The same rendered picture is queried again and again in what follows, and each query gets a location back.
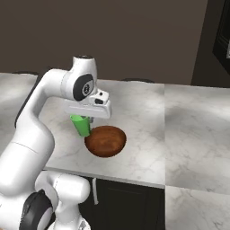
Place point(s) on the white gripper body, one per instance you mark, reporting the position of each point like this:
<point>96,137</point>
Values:
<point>90,109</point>

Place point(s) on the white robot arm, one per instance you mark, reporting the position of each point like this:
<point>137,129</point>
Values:
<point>27,143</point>

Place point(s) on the green cup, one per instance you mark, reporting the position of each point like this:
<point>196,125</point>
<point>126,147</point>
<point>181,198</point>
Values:
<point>81,125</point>

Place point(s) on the brown wooden bowl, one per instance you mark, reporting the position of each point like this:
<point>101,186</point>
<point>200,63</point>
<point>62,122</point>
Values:
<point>105,141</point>

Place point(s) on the dark cupboard door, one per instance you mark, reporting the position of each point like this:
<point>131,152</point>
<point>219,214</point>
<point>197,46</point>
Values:
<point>128,205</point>

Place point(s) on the dark wall cabinet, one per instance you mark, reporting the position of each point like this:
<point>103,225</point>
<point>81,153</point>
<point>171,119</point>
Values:
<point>222,33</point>

